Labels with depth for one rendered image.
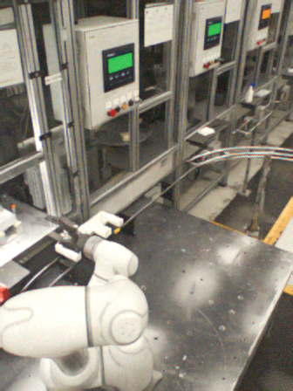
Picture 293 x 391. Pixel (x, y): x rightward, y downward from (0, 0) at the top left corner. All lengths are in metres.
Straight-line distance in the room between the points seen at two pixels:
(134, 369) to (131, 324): 0.62
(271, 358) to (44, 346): 1.93
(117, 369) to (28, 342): 0.61
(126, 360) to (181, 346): 0.40
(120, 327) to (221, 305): 1.13
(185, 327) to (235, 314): 0.25
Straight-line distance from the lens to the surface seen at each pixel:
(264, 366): 2.53
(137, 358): 1.36
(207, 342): 1.72
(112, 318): 0.77
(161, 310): 1.80
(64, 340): 0.81
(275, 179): 4.35
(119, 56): 1.95
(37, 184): 1.99
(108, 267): 1.35
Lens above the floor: 2.06
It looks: 34 degrees down
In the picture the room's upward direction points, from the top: 1 degrees clockwise
